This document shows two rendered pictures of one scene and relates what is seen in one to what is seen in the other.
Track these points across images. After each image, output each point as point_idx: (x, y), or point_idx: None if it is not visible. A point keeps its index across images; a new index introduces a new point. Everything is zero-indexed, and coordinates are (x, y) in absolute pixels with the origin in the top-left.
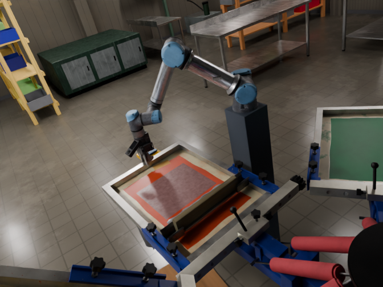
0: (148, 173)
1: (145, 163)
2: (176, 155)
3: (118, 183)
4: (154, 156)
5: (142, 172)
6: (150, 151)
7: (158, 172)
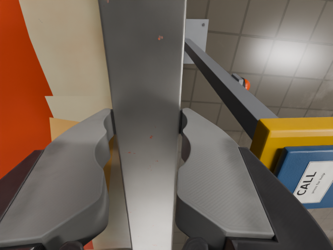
0: (46, 57)
1: (136, 120)
2: (104, 246)
3: None
4: (162, 205)
5: (98, 23)
6: (290, 190)
7: (7, 119)
